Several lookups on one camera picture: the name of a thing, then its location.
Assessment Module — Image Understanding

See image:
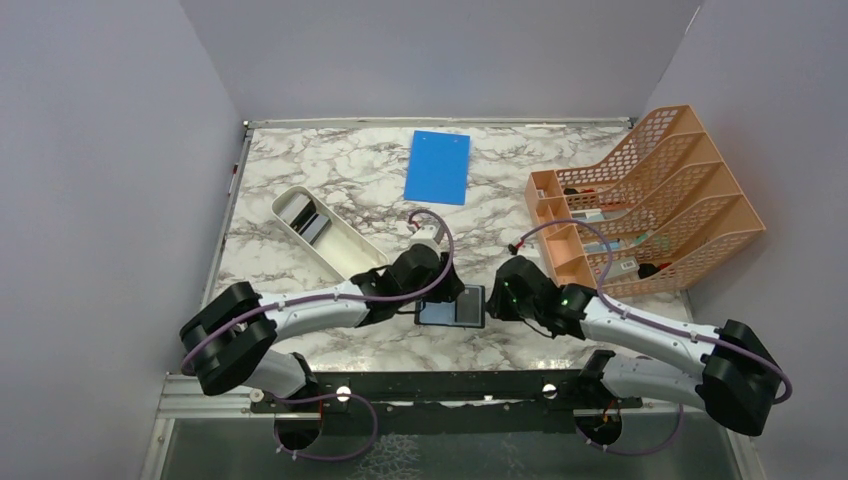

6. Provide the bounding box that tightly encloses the black leather card holder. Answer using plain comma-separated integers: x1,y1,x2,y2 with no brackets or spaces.
414,285,486,329

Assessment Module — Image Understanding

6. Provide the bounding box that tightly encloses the black VIP card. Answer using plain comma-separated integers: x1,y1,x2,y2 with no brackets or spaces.
454,285,485,329

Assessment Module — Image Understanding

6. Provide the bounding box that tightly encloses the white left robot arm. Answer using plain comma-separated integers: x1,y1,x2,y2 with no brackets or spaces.
179,244,465,411

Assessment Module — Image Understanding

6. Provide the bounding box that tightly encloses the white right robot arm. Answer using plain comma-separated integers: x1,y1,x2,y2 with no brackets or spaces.
487,256,787,436

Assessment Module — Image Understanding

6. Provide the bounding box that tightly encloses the dark card in tray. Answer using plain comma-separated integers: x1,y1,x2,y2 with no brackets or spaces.
297,213,331,245

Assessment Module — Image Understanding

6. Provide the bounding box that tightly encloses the white oblong plastic tray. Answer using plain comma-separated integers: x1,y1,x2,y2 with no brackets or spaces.
270,186,389,281

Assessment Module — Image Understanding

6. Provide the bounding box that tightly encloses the blue flat board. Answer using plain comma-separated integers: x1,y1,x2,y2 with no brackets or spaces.
403,130,471,206

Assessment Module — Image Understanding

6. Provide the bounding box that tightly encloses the peach plastic file organizer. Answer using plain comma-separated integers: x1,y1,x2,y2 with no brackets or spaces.
524,105,766,298

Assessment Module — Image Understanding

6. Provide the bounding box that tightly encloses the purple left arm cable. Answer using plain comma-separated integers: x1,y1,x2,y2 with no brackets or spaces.
180,209,456,463

